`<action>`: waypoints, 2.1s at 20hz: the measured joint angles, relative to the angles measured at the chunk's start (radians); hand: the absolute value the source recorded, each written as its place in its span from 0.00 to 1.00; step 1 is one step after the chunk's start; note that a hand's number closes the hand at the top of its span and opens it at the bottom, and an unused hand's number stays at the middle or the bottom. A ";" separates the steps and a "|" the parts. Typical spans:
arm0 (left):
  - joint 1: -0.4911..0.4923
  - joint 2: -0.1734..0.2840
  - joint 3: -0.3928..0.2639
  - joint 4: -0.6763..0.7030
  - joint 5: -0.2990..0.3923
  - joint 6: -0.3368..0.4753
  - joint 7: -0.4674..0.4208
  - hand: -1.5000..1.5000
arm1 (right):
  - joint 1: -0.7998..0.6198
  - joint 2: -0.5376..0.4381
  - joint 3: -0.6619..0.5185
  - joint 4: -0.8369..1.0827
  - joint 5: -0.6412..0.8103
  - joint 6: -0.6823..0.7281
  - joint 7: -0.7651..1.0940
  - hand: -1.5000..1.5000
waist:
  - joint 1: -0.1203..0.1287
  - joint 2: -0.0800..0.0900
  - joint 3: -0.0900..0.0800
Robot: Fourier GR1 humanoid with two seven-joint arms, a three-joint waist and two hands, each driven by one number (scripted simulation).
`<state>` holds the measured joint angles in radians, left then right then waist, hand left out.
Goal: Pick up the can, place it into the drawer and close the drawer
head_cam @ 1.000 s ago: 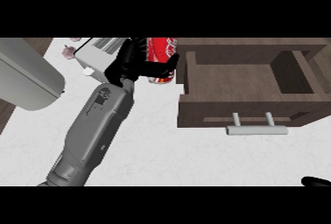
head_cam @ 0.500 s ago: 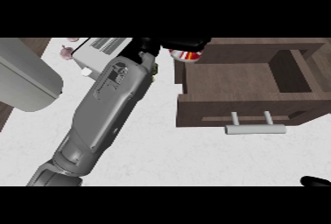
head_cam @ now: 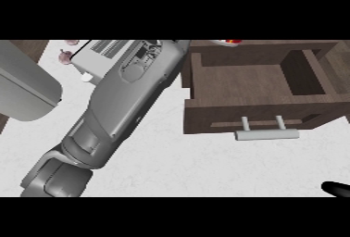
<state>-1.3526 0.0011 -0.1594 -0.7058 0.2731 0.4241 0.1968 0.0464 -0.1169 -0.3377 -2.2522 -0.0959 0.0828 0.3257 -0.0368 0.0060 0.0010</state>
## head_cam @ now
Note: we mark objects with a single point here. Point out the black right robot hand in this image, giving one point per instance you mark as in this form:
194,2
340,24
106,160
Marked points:
339,189

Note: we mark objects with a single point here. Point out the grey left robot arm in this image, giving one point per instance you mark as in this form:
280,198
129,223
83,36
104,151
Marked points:
119,102

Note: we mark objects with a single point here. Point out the brown wooden drawer front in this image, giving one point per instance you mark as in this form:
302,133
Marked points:
274,111

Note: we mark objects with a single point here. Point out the brown wooden drawer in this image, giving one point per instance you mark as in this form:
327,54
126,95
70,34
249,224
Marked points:
274,111
237,83

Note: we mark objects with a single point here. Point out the red and yellow can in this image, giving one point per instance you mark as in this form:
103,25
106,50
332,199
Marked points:
230,42

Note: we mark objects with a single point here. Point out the small pink vegetable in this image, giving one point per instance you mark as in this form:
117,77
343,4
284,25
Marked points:
66,57
72,41

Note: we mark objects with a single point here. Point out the grey rounded appliance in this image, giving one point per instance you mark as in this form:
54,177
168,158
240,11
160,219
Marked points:
26,89

